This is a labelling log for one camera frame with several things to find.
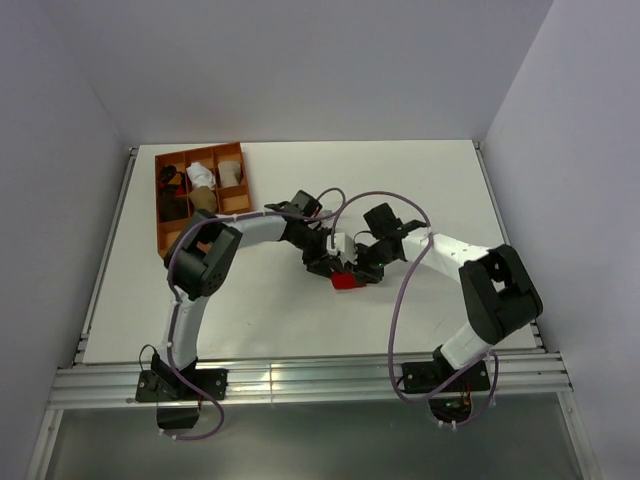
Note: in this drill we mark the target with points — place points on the white rolled sock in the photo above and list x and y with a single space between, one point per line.
200 176

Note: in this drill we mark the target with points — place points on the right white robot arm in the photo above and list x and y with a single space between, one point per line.
498 293

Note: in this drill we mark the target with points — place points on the orange compartment tray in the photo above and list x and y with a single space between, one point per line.
232 200

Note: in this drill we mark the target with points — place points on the black red rolled sock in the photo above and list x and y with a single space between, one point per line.
171 181

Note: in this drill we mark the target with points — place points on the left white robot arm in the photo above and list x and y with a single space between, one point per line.
200 259

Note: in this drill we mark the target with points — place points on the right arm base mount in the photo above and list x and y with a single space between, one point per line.
474 391

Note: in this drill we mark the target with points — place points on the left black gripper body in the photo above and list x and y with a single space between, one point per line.
313 246

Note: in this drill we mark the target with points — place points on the aluminium front rail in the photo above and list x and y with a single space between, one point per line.
295 381

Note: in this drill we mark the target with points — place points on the red patterned sock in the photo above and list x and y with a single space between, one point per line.
345 281

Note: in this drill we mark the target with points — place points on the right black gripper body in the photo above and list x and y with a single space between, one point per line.
371 261

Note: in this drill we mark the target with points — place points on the beige rolled sock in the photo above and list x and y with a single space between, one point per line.
230 173

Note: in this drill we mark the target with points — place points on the tan ribbed sock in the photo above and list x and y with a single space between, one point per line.
204 198

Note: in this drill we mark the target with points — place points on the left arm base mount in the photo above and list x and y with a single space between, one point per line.
179 404

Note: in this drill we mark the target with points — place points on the dark brown striped sock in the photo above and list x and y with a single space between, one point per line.
172 208

